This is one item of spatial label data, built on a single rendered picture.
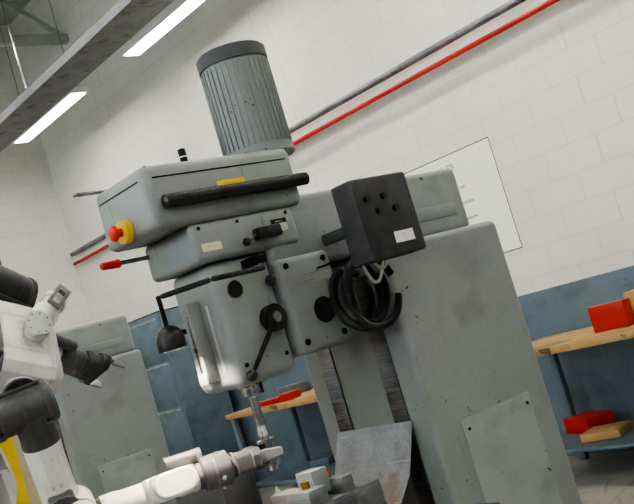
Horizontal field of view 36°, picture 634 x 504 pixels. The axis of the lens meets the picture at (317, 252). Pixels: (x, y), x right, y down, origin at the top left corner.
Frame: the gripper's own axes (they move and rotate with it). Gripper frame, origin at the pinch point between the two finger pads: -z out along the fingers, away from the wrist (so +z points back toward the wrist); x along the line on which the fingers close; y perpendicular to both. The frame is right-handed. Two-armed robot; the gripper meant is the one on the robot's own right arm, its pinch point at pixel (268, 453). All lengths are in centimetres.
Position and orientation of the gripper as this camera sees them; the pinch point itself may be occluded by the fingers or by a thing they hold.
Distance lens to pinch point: 257.0
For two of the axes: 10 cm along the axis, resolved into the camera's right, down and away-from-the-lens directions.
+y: 2.8, 9.6, -0.8
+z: -9.1, 2.4, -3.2
